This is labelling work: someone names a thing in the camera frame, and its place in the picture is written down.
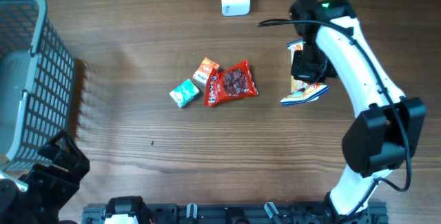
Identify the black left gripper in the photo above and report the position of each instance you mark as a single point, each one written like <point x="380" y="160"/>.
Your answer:
<point x="65" y="184"/>

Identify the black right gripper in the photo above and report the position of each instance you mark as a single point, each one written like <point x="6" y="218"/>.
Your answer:
<point x="301" y="74"/>

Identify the yellow snack bag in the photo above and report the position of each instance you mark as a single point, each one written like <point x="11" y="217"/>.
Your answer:
<point x="301" y="92"/>

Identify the red candy bag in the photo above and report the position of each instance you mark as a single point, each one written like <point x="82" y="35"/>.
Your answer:
<point x="233" y="83"/>

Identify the grey plastic basket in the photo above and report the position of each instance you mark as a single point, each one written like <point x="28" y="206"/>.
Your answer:
<point x="37" y="82"/>

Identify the orange small box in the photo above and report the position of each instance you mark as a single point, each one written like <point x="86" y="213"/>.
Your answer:
<point x="203" y="72"/>

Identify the teal small box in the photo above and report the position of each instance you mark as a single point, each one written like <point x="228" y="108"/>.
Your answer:
<point x="184" y="93"/>

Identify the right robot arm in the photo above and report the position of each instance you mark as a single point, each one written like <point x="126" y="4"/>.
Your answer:
<point x="380" y="143"/>

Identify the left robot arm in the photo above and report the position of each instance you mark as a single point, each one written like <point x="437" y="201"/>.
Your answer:
<point x="16" y="208"/>

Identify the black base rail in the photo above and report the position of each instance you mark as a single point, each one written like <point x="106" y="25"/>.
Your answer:
<point x="294" y="213"/>

